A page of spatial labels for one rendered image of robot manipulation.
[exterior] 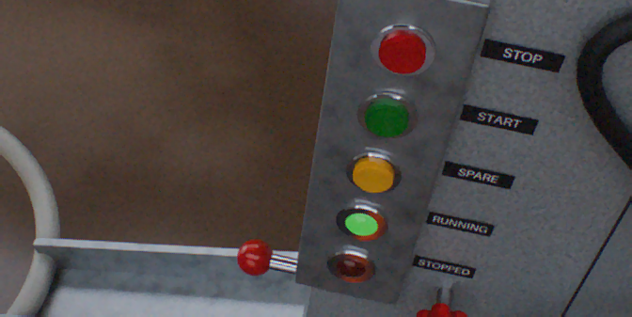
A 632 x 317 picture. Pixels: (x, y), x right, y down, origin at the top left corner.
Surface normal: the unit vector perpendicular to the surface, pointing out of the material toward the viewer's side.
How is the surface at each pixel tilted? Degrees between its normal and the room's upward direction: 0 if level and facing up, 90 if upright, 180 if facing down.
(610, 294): 90
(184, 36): 0
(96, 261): 90
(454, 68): 90
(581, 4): 90
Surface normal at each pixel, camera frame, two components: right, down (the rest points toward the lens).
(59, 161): 0.11, -0.69
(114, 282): -0.15, -0.72
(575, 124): -0.18, 0.69
